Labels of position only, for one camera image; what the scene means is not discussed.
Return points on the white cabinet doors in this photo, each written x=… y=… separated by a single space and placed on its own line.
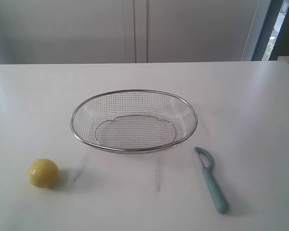
x=124 y=31

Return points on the metal wire mesh basket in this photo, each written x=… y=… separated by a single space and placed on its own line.
x=133 y=121

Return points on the yellow lemon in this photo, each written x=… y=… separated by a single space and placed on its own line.
x=43 y=173

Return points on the teal handled peeler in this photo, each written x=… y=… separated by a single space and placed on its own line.
x=220 y=202

